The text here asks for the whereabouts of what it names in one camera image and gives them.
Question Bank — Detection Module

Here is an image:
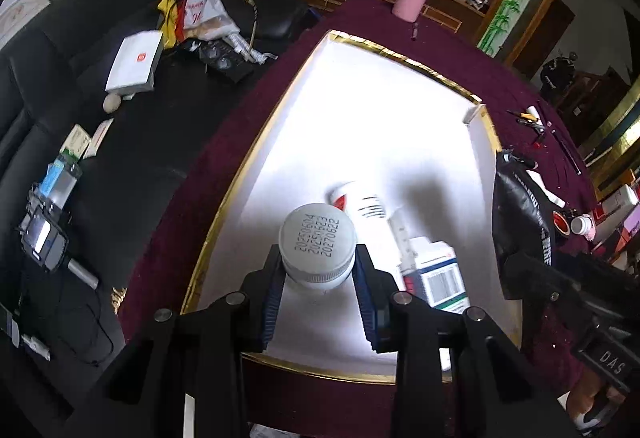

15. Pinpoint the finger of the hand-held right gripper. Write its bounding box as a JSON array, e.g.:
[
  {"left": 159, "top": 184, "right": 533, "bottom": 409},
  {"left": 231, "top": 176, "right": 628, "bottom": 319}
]
[{"left": 501, "top": 251, "right": 596, "bottom": 319}]

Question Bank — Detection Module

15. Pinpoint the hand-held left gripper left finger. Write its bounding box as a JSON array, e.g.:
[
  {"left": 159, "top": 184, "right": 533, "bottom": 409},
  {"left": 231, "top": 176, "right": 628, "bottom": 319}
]
[{"left": 65, "top": 243, "right": 288, "bottom": 438}]

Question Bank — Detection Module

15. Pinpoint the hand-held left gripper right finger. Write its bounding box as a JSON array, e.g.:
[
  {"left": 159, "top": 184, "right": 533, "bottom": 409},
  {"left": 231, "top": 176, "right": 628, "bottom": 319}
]
[{"left": 350, "top": 243, "right": 581, "bottom": 438}]

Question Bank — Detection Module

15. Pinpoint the black printed packet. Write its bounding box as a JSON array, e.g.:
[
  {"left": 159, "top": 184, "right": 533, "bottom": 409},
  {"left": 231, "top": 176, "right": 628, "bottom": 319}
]
[{"left": 491, "top": 152, "right": 557, "bottom": 301}]

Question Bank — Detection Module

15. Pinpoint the white pill bottle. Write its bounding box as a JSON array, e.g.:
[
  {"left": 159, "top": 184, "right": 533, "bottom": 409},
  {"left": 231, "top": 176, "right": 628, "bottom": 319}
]
[
  {"left": 570, "top": 213, "right": 595, "bottom": 238},
  {"left": 278, "top": 202, "right": 359, "bottom": 291}
]

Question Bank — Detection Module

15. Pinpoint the gold-rimmed white box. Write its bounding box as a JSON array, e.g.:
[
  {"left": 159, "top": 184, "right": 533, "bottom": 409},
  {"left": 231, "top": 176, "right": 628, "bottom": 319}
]
[{"left": 179, "top": 29, "right": 523, "bottom": 386}]

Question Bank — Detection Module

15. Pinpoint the person's right hand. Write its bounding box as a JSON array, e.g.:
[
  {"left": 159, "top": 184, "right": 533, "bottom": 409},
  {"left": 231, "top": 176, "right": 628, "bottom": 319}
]
[{"left": 566, "top": 370, "right": 626, "bottom": 434}]

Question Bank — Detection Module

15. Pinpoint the white and teal medicine box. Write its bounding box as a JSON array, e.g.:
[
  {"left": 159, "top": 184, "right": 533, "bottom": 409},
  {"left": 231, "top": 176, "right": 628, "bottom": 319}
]
[{"left": 402, "top": 238, "right": 472, "bottom": 314}]

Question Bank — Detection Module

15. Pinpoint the white syringe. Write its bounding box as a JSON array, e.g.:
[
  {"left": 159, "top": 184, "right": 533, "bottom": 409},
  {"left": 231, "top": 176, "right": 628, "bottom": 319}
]
[{"left": 387, "top": 205, "right": 416, "bottom": 279}]

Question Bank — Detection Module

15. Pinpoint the white paper stick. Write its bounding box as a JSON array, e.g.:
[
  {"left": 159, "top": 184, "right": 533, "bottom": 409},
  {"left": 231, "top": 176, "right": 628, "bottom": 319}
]
[{"left": 525, "top": 169, "right": 567, "bottom": 209}]

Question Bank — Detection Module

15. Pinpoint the red and white tube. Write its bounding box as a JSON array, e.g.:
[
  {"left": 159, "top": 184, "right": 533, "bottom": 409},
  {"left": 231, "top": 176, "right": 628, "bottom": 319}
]
[{"left": 327, "top": 181, "right": 388, "bottom": 221}]

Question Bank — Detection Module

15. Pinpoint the long thin black pen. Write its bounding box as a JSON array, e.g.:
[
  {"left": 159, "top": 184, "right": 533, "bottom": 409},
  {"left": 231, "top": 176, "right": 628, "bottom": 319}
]
[{"left": 551, "top": 128, "right": 582, "bottom": 175}]

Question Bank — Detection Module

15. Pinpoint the black leather sofa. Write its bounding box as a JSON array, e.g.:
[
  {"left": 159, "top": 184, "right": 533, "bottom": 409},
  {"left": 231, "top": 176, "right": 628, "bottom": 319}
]
[{"left": 0, "top": 0, "right": 321, "bottom": 438}]

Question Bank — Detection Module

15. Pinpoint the small white cylinder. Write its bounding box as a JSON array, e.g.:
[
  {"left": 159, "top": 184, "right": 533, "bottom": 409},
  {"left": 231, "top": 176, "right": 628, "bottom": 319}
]
[{"left": 67, "top": 258, "right": 100, "bottom": 290}]

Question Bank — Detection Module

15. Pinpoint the small white card box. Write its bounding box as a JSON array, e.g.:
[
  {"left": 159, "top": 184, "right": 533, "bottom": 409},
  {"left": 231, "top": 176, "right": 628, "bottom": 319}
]
[{"left": 82, "top": 118, "right": 115, "bottom": 160}]

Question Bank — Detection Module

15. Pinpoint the black device with screen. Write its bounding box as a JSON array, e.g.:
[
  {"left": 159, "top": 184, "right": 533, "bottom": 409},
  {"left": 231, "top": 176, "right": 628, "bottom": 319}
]
[{"left": 17, "top": 183, "right": 68, "bottom": 274}]

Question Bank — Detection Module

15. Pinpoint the clear blue plastic container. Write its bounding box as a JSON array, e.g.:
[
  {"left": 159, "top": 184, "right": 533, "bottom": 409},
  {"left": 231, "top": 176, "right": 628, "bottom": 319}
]
[{"left": 40, "top": 153, "right": 83, "bottom": 209}]

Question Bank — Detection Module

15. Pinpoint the white paper strip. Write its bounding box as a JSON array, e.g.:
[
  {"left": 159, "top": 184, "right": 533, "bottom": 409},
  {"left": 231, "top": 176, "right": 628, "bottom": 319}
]
[{"left": 227, "top": 33, "right": 278, "bottom": 64}]

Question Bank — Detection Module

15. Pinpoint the small green white box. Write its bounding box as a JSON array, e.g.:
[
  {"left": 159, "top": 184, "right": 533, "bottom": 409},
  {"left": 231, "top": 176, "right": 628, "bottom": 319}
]
[{"left": 59, "top": 124, "right": 91, "bottom": 158}]

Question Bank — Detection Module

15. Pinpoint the flat white box red logo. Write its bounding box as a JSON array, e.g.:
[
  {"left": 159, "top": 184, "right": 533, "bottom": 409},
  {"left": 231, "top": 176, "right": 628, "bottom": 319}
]
[{"left": 105, "top": 31, "right": 165, "bottom": 95}]

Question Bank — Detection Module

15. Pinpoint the white plastic bag red print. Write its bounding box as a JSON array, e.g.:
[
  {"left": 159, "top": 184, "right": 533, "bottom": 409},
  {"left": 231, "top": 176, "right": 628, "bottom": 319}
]
[{"left": 177, "top": 0, "right": 241, "bottom": 42}]

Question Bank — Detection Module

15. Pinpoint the yellow cloth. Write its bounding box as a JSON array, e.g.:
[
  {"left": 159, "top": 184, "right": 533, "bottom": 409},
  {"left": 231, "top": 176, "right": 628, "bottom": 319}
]
[{"left": 157, "top": 0, "right": 183, "bottom": 50}]

